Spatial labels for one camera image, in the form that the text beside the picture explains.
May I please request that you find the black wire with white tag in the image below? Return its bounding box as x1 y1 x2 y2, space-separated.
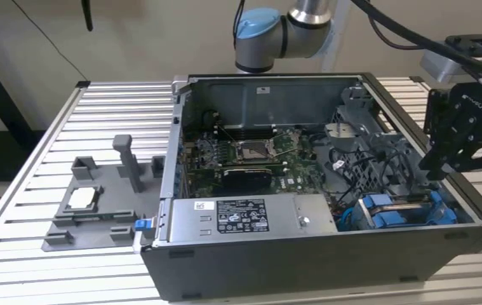
328 147 378 179

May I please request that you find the hard disk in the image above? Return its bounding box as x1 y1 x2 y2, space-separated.
360 189 459 230

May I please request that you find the grey metal disk bay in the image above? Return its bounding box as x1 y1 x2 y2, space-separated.
323 85 423 195

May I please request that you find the black expansion slot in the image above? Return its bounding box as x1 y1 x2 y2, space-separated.
223 159 290 167

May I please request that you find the green motherboard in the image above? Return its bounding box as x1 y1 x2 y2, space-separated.
182 125 335 200

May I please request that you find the metal socket cover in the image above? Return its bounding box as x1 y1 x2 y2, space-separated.
271 132 302 154

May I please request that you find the CPU socket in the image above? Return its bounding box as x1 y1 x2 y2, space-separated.
232 140 276 161

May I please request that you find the black graphics card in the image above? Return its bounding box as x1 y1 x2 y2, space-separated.
220 167 274 193

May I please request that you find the metal locking lever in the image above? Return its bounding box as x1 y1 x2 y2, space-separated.
219 125 239 144

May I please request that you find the black PC case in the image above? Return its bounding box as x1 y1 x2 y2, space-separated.
133 72 482 302

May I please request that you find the silver power supply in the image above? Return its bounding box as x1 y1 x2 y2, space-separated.
163 194 339 247

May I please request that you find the grey parts rack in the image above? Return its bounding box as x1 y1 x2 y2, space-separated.
42 134 167 254

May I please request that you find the silver CPU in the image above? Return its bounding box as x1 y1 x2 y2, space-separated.
67 186 101 210

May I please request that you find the black hanging rod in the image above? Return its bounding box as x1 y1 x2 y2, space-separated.
81 0 95 32

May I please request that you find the black floor stand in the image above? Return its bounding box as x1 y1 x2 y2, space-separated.
0 34 58 184

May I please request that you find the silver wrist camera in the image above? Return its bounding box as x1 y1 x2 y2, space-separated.
420 50 469 85

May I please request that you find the black disk wire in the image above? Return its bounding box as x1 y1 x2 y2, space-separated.
375 149 420 200

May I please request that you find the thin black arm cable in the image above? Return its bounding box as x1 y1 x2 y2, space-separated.
370 15 448 51

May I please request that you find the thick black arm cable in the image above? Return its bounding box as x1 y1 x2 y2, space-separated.
348 0 482 86

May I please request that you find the blue data cable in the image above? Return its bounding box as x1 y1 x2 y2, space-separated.
335 205 363 232

